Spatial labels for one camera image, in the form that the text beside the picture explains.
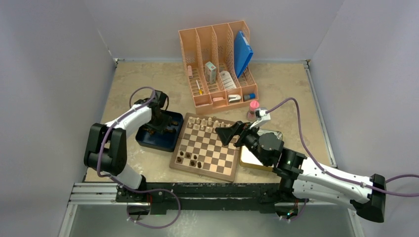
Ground orange file organizer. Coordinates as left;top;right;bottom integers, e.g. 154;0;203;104
178;21;259;115

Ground light chess pieces row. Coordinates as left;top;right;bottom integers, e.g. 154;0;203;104
184;115;233;136

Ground pink cap bottle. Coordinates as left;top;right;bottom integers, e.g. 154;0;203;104
247;100;259;122

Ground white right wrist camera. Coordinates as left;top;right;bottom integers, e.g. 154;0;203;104
250;108;271;129

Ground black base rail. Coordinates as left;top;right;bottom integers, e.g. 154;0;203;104
116;182;304;215

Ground white stapler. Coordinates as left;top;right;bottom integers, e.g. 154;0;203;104
227;94;242;104

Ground dark blue tin tray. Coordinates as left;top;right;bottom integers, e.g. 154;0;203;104
135;111;184;152

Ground yellow pen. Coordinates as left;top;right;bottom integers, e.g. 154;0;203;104
195;79;203;95

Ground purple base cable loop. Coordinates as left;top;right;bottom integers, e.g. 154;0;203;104
126;191;181;230

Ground wooden chess board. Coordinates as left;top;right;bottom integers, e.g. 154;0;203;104
169;113;241;182

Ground blue folder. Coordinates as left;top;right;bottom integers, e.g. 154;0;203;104
234;31;253;78

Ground white labelled packet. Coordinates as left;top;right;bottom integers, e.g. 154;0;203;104
220;71;237;90

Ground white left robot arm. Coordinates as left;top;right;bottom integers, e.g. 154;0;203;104
84;89;178;202

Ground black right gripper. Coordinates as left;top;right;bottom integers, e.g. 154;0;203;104
215;120;270;166

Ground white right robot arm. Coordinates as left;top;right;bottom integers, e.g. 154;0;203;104
215;121;386;223

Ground dark chess pieces in tray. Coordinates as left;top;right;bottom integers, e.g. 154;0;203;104
145;121;178;135

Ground blue cap glue stick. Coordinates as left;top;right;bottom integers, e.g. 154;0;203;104
243;93;255;102

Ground white red small box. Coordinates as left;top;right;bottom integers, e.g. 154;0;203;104
204;61;217;84

